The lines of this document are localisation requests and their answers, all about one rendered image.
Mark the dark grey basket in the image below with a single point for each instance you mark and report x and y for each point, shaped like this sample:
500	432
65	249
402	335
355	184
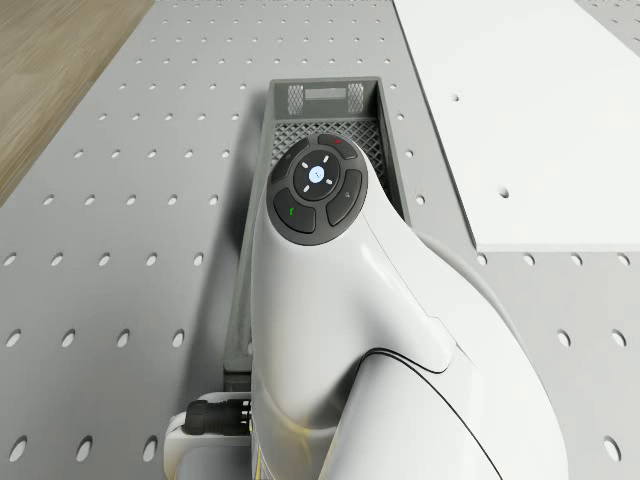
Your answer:
330	125

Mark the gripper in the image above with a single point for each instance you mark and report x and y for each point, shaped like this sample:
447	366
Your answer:
210	415

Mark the white board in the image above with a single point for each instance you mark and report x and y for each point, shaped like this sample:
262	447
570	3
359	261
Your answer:
525	125

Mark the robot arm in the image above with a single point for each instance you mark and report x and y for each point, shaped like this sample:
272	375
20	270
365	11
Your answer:
350	300

